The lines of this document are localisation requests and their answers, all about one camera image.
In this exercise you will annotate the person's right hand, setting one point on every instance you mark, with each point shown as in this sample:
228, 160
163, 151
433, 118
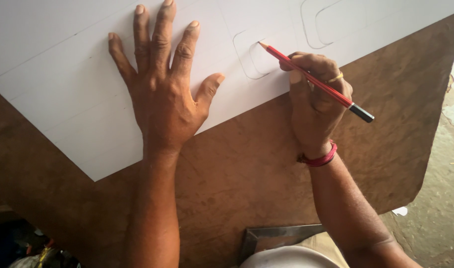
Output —
316, 108

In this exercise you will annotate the large white paper sheet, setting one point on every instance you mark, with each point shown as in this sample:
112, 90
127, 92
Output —
81, 82

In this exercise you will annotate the white paper scrap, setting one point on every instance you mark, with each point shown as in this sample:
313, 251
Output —
400, 211

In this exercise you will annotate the person's white shirt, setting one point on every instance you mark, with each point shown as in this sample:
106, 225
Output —
290, 257

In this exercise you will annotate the red pencil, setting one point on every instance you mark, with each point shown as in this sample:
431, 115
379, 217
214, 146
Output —
316, 82

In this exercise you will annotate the person's left hand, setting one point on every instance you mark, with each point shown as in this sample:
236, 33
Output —
163, 100

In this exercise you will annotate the heap of clutter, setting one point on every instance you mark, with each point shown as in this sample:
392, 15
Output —
29, 247

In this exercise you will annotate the metal try square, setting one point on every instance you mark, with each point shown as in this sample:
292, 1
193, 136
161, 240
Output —
271, 236

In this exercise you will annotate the brown plywood board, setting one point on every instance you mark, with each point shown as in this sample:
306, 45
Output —
241, 175

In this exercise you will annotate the person's khaki trousers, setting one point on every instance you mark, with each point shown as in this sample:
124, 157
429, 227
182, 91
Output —
329, 247

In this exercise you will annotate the red thread wristband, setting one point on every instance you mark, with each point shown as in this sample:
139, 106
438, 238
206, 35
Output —
320, 158

